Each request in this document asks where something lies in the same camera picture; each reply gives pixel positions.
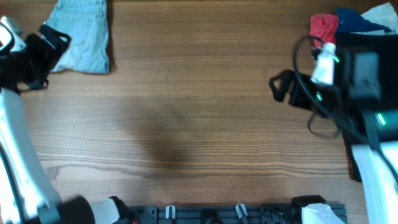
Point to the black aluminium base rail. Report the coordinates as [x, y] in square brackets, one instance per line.
[241, 213]

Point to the dark blue cloth garment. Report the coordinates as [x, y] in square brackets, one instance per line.
[351, 21]

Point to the black cloth garment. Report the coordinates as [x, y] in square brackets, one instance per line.
[373, 43]

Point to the light blue denim jeans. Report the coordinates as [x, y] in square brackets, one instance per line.
[85, 21]

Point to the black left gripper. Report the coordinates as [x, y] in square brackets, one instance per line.
[36, 45]

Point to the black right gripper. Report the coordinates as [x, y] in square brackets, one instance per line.
[285, 76]

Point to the red cloth garment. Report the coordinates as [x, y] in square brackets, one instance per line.
[324, 26]

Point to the white cloth garment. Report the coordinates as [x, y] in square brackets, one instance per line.
[384, 15]

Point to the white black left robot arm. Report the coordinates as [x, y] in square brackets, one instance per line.
[36, 201]

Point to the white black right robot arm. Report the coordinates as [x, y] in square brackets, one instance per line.
[380, 188]

